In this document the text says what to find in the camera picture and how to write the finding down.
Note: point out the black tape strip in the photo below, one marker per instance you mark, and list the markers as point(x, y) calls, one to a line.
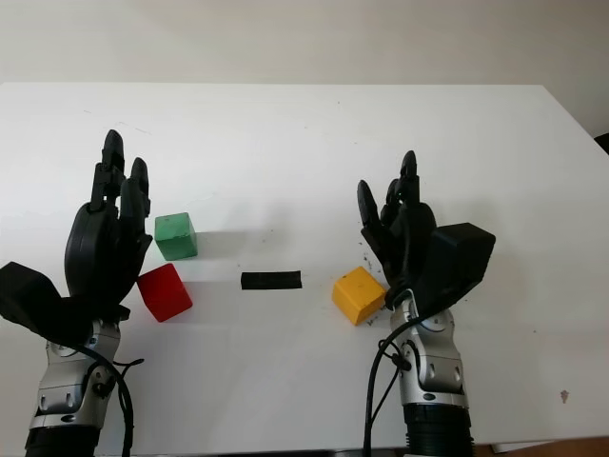
point(271, 280)

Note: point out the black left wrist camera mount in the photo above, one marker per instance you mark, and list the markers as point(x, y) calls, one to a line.
point(28, 300)

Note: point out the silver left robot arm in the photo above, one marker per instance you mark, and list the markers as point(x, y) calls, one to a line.
point(62, 390)

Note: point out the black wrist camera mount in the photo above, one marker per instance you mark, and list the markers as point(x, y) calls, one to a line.
point(28, 300)
point(457, 262)

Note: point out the red wooden block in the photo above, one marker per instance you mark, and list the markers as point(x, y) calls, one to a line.
point(164, 292)

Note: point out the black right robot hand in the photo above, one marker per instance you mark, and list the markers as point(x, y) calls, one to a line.
point(406, 233)

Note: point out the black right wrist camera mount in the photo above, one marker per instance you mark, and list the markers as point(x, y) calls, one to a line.
point(457, 262)

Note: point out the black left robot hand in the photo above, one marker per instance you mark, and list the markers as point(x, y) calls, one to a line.
point(97, 247)

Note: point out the green wooden block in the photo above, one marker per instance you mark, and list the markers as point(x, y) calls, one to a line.
point(176, 238)

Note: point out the dark object beside table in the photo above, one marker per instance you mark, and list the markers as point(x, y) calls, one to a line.
point(603, 144)

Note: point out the yellow wooden block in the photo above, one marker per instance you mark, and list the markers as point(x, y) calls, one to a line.
point(357, 295)

